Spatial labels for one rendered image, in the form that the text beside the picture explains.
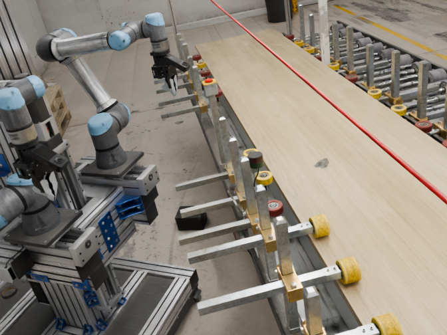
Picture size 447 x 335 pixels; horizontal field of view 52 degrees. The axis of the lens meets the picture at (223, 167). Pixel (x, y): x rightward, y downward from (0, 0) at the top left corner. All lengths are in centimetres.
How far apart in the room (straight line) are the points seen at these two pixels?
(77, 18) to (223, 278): 751
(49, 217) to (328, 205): 110
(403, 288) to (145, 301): 153
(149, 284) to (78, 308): 45
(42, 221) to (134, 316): 93
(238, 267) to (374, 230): 142
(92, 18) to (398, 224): 848
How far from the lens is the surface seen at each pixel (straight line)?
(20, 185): 184
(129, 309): 268
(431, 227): 183
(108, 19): 968
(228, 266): 306
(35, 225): 192
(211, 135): 311
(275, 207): 193
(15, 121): 142
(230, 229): 194
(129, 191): 224
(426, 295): 157
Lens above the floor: 201
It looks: 29 degrees down
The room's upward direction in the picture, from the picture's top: 11 degrees counter-clockwise
